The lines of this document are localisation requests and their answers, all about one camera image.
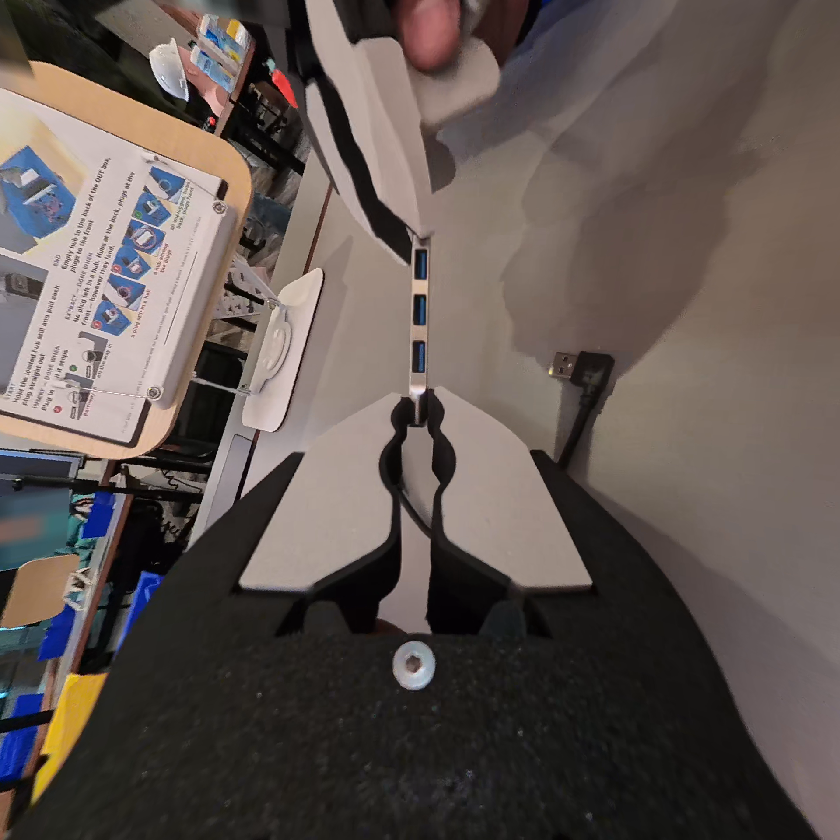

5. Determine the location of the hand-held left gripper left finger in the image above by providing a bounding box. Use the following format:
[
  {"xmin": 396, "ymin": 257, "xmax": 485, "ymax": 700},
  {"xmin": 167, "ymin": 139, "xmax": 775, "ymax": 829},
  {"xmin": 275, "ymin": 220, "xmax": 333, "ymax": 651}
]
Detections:
[{"xmin": 238, "ymin": 392, "xmax": 403, "ymax": 635}]

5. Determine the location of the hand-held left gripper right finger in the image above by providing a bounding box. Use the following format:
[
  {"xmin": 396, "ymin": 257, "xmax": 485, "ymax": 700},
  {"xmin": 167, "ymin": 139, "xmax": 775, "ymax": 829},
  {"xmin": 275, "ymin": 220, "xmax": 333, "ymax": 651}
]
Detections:
[{"xmin": 425, "ymin": 386, "xmax": 595, "ymax": 635}]

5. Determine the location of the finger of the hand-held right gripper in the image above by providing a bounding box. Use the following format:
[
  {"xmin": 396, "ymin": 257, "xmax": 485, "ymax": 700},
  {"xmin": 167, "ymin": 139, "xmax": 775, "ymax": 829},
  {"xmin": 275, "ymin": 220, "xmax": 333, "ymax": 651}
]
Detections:
[
  {"xmin": 304, "ymin": 82, "xmax": 416, "ymax": 268},
  {"xmin": 305, "ymin": 0, "xmax": 435, "ymax": 240}
]

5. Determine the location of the silver usb hub white cable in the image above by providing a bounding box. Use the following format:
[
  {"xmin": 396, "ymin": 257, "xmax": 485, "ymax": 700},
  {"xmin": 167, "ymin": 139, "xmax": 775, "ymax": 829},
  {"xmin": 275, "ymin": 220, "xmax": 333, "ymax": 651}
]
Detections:
[{"xmin": 394, "ymin": 233, "xmax": 434, "ymax": 536}]

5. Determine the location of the black cable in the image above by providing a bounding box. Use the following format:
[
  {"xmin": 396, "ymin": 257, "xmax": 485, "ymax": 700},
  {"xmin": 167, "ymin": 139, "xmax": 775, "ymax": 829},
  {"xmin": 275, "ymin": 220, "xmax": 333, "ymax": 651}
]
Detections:
[{"xmin": 550, "ymin": 350, "xmax": 616, "ymax": 468}]

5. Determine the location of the white hard hat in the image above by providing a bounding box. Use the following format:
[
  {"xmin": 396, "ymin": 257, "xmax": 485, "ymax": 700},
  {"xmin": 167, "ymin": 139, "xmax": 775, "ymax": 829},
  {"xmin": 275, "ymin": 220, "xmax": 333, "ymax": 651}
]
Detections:
[{"xmin": 150, "ymin": 38, "xmax": 191, "ymax": 102}]

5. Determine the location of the printed instruction sheet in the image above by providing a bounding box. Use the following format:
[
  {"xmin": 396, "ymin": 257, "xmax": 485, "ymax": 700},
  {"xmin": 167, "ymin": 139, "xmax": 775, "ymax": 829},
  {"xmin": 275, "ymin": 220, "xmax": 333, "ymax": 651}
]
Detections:
[{"xmin": 0, "ymin": 88, "xmax": 231, "ymax": 447}]

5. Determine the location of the yellow plastic bin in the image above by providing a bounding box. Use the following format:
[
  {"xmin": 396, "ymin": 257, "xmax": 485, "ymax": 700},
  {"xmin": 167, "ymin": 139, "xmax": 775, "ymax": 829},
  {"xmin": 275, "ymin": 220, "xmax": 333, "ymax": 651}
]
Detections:
[{"xmin": 29, "ymin": 672, "xmax": 109, "ymax": 805}]

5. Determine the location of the small blue plastic bin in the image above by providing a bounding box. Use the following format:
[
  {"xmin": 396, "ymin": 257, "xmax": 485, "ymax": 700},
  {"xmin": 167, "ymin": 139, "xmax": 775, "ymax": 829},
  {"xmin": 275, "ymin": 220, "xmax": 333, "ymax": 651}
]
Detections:
[{"xmin": 0, "ymin": 692, "xmax": 42, "ymax": 783}]

